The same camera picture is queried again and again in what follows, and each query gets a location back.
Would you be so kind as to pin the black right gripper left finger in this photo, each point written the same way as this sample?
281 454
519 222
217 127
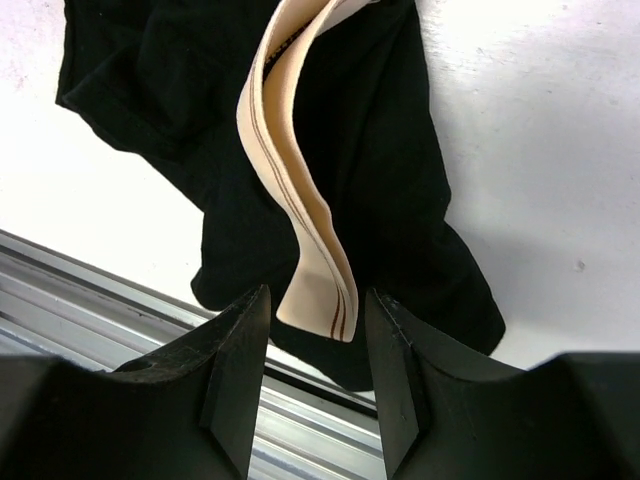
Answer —
186 410

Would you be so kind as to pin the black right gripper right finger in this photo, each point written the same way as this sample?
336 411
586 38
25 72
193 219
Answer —
446 411

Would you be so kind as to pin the black underwear with beige waistband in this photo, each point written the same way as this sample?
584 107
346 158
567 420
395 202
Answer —
161 79

